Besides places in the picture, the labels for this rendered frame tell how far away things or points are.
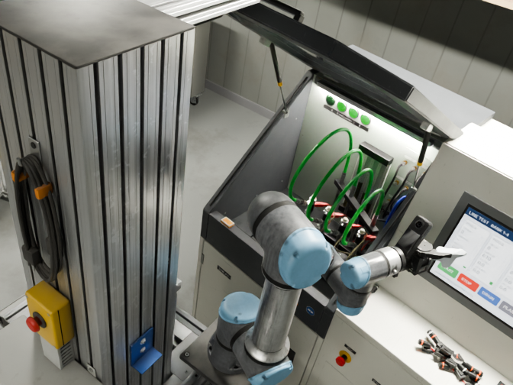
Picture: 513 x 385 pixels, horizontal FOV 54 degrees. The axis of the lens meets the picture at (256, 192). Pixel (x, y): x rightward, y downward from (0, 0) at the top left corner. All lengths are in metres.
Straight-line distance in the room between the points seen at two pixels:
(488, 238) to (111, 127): 1.29
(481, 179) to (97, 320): 1.21
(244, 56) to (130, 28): 3.80
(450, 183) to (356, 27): 2.43
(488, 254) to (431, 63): 2.29
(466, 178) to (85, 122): 1.27
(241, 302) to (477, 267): 0.81
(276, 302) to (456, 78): 2.93
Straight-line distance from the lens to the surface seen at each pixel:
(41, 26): 0.87
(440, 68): 3.86
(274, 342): 1.26
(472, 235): 1.78
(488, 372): 1.92
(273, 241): 1.03
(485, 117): 2.15
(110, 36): 0.84
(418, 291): 1.92
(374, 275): 1.32
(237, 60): 4.71
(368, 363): 1.90
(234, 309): 1.39
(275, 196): 1.08
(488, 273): 1.81
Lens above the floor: 2.36
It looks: 39 degrees down
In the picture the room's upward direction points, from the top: 11 degrees clockwise
